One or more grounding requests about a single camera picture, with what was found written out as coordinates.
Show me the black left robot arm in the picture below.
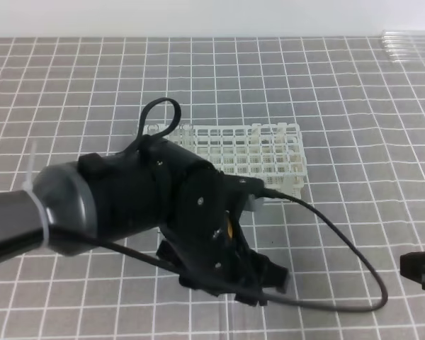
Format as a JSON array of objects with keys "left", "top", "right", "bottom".
[{"left": 0, "top": 140, "right": 289, "bottom": 306}]

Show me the clear glass test tubes pile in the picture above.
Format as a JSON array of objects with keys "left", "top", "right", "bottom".
[{"left": 381, "top": 30, "right": 425, "bottom": 62}]

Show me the black cable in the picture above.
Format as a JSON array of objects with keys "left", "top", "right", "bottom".
[{"left": 42, "top": 97, "right": 390, "bottom": 313}]

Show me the white plastic test tube rack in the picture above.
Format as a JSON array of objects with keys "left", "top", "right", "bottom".
[{"left": 137, "top": 123, "right": 307, "bottom": 198}]

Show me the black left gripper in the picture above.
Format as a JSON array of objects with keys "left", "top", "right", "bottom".
[{"left": 162, "top": 169, "right": 290, "bottom": 294}]

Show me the grey checkered tablecloth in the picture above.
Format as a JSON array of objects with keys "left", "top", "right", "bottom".
[{"left": 0, "top": 37, "right": 425, "bottom": 339}]

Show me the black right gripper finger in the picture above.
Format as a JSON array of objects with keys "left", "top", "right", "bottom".
[{"left": 399, "top": 251, "right": 425, "bottom": 290}]

